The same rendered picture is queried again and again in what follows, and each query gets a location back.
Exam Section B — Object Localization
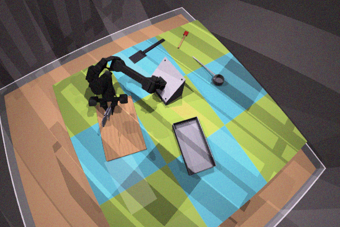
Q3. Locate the wooden board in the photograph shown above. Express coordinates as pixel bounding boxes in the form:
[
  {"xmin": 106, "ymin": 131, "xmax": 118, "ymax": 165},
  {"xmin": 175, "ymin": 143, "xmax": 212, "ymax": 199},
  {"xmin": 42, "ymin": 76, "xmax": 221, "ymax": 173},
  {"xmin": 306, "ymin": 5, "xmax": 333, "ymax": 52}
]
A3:
[{"xmin": 96, "ymin": 95, "xmax": 147, "ymax": 161}]

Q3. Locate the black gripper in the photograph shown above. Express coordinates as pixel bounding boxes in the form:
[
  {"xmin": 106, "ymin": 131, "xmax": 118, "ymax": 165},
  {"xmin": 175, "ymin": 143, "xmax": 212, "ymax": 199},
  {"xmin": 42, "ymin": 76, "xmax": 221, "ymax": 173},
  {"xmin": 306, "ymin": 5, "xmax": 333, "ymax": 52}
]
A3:
[{"xmin": 89, "ymin": 86, "xmax": 128, "ymax": 115}]

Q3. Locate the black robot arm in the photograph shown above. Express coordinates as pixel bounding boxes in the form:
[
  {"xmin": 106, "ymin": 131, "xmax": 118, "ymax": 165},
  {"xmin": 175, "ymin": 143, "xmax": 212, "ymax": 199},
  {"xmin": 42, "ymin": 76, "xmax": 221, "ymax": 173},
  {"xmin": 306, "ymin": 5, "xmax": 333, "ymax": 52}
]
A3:
[{"xmin": 86, "ymin": 56, "xmax": 167, "ymax": 95}]

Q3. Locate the dark grey spatula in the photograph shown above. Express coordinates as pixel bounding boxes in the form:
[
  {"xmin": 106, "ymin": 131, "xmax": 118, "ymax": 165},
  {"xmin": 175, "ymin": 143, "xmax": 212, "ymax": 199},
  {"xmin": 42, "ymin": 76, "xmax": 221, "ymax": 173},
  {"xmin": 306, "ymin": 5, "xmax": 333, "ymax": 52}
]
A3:
[{"xmin": 129, "ymin": 38, "xmax": 165, "ymax": 64}]

